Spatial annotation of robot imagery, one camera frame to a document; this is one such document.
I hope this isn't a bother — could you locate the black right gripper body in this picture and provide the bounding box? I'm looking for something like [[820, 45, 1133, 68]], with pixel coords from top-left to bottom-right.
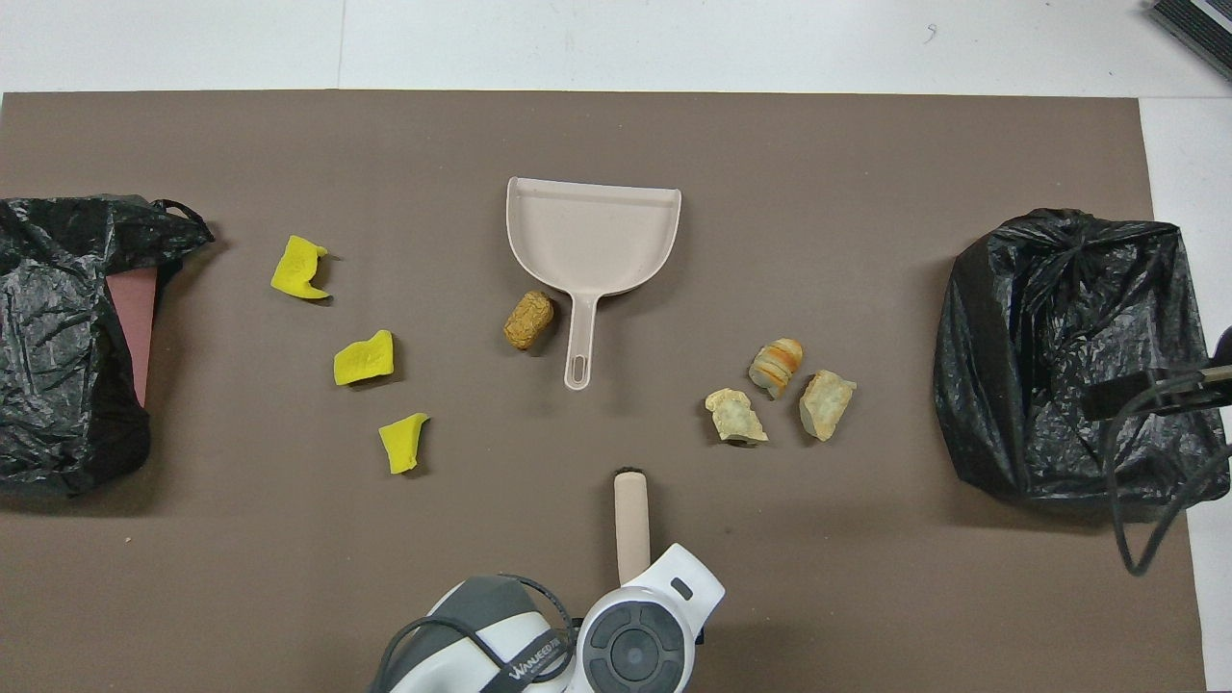
[[1189, 364, 1232, 417]]

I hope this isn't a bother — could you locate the pale beige foam chunk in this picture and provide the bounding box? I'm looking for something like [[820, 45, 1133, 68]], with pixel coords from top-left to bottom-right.
[[705, 388, 770, 447], [798, 370, 858, 443]]

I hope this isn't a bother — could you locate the orange striped foam chunk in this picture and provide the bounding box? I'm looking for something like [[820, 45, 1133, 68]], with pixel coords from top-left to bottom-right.
[[749, 338, 805, 399]]

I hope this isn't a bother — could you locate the beige hand brush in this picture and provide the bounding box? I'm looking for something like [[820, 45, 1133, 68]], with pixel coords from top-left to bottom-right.
[[614, 468, 654, 586]]

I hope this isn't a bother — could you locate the beige plastic dustpan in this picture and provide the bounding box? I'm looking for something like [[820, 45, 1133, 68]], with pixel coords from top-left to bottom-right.
[[506, 176, 682, 392]]

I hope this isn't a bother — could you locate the brown cork lump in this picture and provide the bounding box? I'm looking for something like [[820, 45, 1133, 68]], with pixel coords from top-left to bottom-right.
[[502, 291, 556, 352]]

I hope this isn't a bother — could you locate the yellow sponge piece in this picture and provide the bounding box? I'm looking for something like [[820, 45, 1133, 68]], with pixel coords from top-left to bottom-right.
[[270, 235, 331, 301], [378, 412, 430, 475], [333, 329, 396, 387]]

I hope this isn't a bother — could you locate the black bag lined bin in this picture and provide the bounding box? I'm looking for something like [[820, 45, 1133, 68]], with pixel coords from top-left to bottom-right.
[[934, 208, 1232, 511]]

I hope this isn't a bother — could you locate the dark grey ribbed device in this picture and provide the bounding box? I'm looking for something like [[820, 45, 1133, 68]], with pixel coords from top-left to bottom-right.
[[1147, 0, 1232, 54]]

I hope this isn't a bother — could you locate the brown table mat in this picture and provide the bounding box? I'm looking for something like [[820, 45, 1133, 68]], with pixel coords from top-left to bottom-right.
[[0, 90, 1207, 693]]

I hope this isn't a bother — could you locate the black bag with pink box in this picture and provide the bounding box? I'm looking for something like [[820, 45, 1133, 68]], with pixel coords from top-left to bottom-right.
[[0, 194, 217, 498]]

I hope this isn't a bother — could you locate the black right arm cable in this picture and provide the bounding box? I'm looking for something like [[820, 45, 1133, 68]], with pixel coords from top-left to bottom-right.
[[1102, 385, 1232, 577]]

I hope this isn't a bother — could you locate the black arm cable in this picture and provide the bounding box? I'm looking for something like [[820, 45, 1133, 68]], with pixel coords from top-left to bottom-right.
[[1102, 385, 1232, 577], [373, 575, 578, 693]]

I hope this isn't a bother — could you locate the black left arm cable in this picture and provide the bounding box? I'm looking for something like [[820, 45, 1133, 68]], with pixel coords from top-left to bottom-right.
[[373, 575, 578, 693]]

